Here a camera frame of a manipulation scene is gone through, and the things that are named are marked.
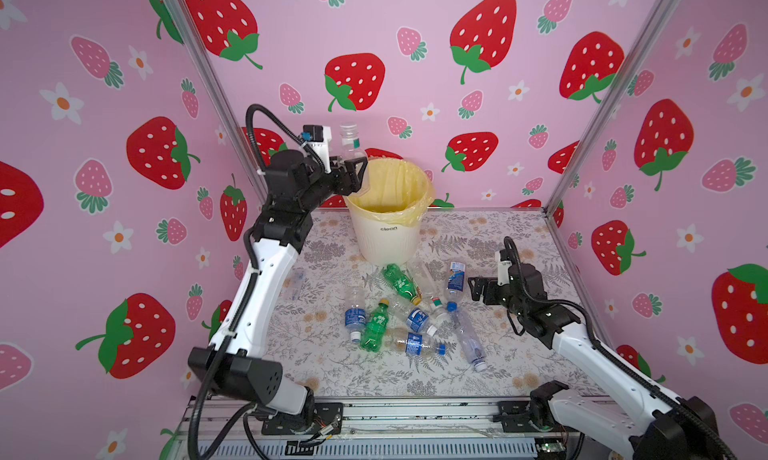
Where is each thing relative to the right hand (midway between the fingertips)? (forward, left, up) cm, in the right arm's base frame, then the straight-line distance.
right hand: (482, 278), depth 83 cm
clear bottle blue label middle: (-9, +18, -10) cm, 23 cm away
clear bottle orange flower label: (+8, +13, -15) cm, 21 cm away
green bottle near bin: (+2, +23, -9) cm, 25 cm away
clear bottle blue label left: (-12, +35, -10) cm, 39 cm away
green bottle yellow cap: (-13, +29, -10) cm, 34 cm away
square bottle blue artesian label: (+3, +6, -10) cm, 12 cm away
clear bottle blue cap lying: (-17, +20, -10) cm, 28 cm away
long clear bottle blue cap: (-11, +1, -16) cm, 20 cm away
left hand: (+7, +34, +33) cm, 48 cm away
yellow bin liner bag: (+32, +29, +3) cm, 43 cm away
